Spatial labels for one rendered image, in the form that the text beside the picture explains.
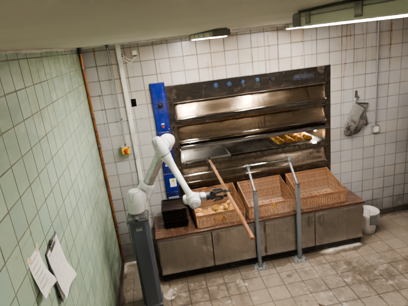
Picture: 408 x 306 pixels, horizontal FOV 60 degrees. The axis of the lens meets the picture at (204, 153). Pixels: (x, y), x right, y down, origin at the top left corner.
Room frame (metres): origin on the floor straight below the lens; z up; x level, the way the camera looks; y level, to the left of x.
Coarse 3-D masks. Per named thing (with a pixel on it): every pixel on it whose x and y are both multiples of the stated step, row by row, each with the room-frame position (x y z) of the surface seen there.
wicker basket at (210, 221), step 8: (232, 184) 3.96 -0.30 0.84; (224, 192) 3.94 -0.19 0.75; (232, 192) 3.94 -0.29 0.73; (208, 200) 3.89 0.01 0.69; (224, 200) 3.90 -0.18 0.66; (240, 200) 3.64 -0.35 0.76; (200, 208) 3.85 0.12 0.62; (240, 208) 3.51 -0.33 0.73; (200, 216) 3.44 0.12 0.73; (208, 216) 3.46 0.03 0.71; (216, 216) 3.66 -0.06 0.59; (232, 216) 3.61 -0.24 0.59; (200, 224) 3.45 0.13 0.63; (208, 224) 3.46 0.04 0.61; (216, 224) 3.47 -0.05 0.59
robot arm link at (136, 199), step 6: (132, 192) 3.04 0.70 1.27; (138, 192) 3.05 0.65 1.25; (126, 198) 3.06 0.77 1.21; (132, 198) 3.02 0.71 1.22; (138, 198) 3.03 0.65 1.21; (144, 198) 3.11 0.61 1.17; (132, 204) 3.00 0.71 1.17; (138, 204) 3.01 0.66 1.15; (144, 204) 3.09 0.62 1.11; (132, 210) 3.00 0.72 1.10; (138, 210) 3.01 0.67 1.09
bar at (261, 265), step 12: (228, 168) 3.63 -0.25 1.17; (240, 168) 3.64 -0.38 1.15; (252, 180) 3.54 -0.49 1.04; (300, 192) 3.49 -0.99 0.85; (300, 204) 3.49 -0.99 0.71; (300, 216) 3.49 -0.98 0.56; (300, 228) 3.49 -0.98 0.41; (300, 240) 3.49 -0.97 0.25; (300, 252) 3.49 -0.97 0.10; (264, 264) 3.47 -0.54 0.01
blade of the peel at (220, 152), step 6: (204, 150) 4.34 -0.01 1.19; (210, 150) 4.31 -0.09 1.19; (216, 150) 4.28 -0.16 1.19; (222, 150) 4.26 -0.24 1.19; (186, 156) 4.18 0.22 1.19; (192, 156) 4.15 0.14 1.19; (198, 156) 4.13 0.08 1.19; (204, 156) 4.11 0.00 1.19; (210, 156) 4.08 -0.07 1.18; (216, 156) 4.00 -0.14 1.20; (222, 156) 4.01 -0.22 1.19; (186, 162) 3.95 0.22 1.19
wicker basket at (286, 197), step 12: (264, 180) 4.02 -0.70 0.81; (240, 192) 3.83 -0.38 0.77; (252, 192) 3.96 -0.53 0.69; (276, 192) 3.99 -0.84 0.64; (288, 192) 3.76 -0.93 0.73; (252, 204) 3.86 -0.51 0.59; (264, 204) 3.54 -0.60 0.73; (276, 204) 3.57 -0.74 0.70; (288, 204) 3.59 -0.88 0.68; (252, 216) 3.52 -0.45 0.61; (264, 216) 3.54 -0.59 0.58
